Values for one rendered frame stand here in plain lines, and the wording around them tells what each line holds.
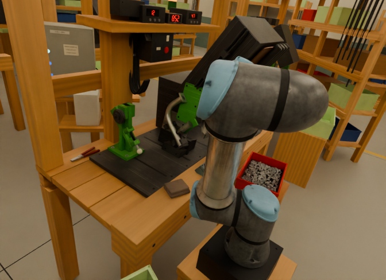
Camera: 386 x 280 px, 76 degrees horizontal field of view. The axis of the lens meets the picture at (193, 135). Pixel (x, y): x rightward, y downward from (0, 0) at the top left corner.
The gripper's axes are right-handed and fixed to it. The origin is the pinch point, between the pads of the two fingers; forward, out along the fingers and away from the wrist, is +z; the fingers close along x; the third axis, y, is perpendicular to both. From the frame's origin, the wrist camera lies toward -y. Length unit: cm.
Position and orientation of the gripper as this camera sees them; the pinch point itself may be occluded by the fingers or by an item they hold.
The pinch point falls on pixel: (204, 135)
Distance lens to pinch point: 107.1
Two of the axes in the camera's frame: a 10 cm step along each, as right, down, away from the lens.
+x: 9.1, 3.0, 2.9
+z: -4.0, 8.1, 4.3
